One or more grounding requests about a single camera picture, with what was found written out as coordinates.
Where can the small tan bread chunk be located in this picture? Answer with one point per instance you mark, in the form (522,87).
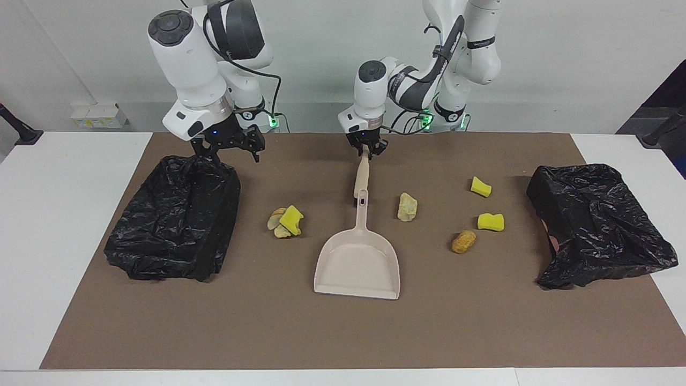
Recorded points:
(282,232)

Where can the beige plastic dustpan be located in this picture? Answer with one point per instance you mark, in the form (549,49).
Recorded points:
(358,262)

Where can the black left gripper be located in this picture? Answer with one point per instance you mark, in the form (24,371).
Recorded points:
(364,137)

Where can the black bag lined bin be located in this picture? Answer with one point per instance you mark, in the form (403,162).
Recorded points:
(600,225)
(166,225)

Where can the beige hand brush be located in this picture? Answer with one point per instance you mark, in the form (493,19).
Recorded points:
(362,171)

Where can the small yellow sponge piece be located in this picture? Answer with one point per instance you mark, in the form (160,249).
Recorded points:
(481,186)
(491,222)

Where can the white wall socket box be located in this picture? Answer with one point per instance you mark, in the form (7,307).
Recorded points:
(99,117)

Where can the brown table mat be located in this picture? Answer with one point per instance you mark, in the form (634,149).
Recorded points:
(343,332)

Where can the pink plastic bin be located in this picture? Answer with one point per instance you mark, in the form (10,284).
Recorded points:
(553,242)

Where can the large yellow sponge piece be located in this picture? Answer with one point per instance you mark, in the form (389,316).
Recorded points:
(291,219)

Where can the brown bread roll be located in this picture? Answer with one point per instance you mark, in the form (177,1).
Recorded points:
(463,242)

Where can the black stand foot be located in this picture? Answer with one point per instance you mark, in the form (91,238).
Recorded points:
(662,134)
(24,135)

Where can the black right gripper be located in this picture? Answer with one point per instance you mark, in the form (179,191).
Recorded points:
(225,136)

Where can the pale stone-like chunk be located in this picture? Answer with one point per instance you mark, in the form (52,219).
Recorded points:
(407,207)

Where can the sliced tan bread piece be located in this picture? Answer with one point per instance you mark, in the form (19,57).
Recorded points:
(274,219)

